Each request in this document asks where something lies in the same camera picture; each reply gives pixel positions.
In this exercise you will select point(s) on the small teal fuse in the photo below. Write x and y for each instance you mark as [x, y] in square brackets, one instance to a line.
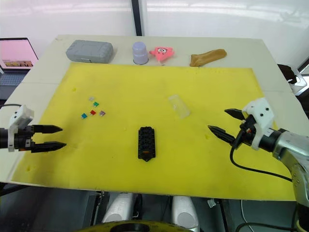
[83, 116]

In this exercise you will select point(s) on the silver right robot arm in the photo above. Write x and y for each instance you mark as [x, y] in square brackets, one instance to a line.
[289, 147]

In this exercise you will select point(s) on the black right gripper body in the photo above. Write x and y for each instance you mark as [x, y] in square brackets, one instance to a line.
[248, 125]

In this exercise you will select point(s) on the metal table leg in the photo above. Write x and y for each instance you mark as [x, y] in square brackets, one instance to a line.
[99, 205]

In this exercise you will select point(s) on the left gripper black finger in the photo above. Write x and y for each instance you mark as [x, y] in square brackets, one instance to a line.
[48, 129]
[48, 147]

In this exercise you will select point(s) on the open laptop with pink screen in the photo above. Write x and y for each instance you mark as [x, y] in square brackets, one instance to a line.
[14, 53]

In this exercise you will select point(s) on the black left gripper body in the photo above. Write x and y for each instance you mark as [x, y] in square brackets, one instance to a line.
[23, 139]

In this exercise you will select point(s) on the grey plastic tool case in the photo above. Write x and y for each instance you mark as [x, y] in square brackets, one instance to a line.
[89, 50]

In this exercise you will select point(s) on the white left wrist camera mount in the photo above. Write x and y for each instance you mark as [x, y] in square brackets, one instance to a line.
[21, 116]

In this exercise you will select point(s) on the small green fuse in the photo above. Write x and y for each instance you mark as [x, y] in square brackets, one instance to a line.
[96, 104]

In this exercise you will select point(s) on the silver open laptop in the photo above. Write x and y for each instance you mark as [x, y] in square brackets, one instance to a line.
[300, 84]

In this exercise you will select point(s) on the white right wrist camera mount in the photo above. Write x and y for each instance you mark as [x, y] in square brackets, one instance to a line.
[262, 113]

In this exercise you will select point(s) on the black bag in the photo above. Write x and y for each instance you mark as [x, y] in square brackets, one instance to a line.
[287, 72]

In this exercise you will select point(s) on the yellow and black round housing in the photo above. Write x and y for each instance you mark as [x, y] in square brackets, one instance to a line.
[101, 228]

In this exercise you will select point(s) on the black vertical wall post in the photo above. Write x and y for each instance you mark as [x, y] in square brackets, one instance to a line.
[138, 17]

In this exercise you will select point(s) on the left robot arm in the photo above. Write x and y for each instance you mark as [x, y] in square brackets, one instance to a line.
[3, 137]

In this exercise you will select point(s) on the clear plastic fuse box cover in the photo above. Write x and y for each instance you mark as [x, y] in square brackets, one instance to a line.
[179, 107]

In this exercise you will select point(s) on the small purple fuse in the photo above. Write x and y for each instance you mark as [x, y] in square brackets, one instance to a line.
[102, 113]

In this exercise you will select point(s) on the small red fuse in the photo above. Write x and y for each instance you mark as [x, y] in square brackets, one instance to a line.
[93, 112]

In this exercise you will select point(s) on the pink star plush toy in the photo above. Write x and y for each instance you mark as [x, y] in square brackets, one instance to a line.
[161, 53]

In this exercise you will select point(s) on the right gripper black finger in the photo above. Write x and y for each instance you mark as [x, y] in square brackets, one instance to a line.
[236, 114]
[222, 134]

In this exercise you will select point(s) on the white rounded shell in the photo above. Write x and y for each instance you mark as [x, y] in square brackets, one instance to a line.
[118, 207]
[184, 215]

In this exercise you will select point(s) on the lavender plastic cup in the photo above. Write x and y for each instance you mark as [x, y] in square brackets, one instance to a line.
[140, 53]

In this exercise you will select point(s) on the black fuse box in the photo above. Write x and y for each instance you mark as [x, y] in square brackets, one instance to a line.
[147, 145]

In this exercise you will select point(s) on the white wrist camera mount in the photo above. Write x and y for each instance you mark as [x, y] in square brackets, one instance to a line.
[262, 113]
[21, 116]

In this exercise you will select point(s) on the yellow foam mat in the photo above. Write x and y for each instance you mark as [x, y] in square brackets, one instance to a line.
[144, 96]

